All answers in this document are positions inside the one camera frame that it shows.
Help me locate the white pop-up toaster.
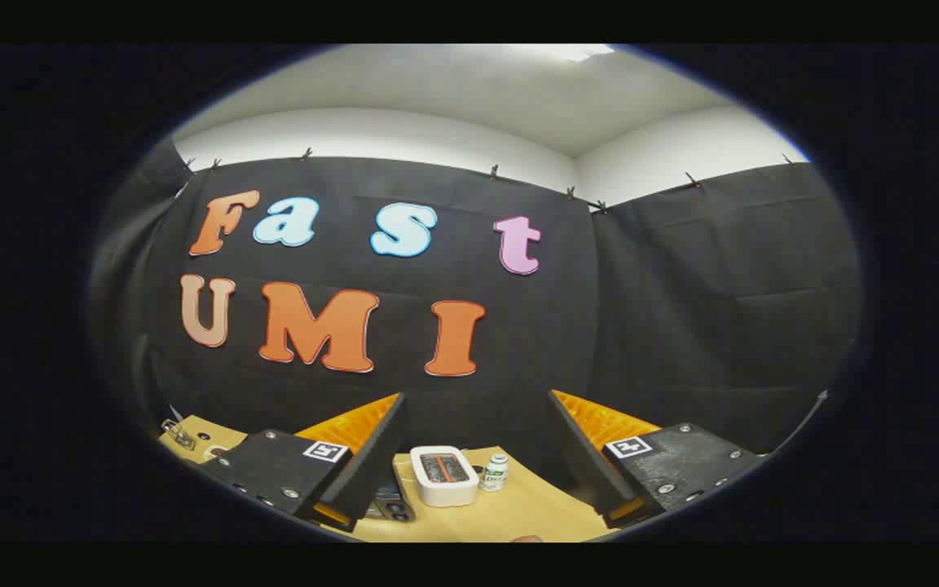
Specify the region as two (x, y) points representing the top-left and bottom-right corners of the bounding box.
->
(410, 445), (480, 508)

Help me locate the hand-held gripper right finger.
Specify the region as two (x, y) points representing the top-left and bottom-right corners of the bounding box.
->
(548, 389), (765, 531)

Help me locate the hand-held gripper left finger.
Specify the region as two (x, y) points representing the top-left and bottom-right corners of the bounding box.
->
(196, 391), (410, 535)

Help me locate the black toaster oven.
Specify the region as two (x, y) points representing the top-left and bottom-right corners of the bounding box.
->
(367, 479), (418, 523)

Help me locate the clear glass utensil holder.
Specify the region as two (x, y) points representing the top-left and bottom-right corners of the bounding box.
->
(161, 419), (197, 451)

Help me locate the small white plastic bottle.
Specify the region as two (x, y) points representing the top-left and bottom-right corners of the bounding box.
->
(479, 453), (509, 492)

